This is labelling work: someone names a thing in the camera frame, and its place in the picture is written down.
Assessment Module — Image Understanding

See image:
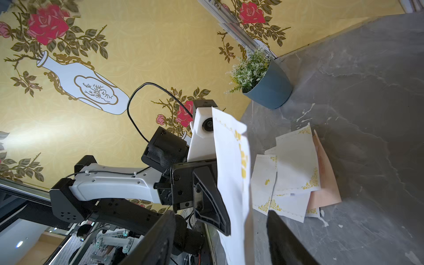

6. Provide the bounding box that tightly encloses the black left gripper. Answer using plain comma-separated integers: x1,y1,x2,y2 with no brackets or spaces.
153,159,231,236

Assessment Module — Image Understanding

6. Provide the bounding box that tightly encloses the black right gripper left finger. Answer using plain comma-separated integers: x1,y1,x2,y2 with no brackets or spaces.
119,211,176,265

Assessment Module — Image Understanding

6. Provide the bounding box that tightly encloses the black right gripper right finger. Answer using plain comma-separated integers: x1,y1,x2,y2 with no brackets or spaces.
266,210,319,265

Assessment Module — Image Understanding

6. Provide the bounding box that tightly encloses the pink stationery sheet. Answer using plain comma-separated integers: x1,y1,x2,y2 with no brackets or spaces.
307,130,342,210

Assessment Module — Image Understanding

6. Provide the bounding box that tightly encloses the white yellow-flowered stationery sheet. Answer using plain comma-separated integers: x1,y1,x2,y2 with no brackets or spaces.
305,208,321,218

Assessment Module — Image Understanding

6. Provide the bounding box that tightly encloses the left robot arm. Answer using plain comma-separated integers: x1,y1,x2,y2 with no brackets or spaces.
49,119,231,236

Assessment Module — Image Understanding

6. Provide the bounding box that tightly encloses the blue plant pot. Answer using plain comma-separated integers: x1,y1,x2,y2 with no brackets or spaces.
243,60,293,109

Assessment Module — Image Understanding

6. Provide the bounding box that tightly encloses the green artificial plant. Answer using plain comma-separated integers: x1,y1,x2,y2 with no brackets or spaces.
226,48,271,93

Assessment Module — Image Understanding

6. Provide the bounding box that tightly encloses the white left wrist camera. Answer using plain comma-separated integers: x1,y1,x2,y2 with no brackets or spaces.
187,99,218,162

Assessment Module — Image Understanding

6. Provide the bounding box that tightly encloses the black left camera cable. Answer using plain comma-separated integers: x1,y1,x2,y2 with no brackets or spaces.
126,82,194,144

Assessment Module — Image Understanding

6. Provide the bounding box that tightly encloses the aluminium frame corner post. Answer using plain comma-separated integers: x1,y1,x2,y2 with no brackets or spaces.
198,0,278,59

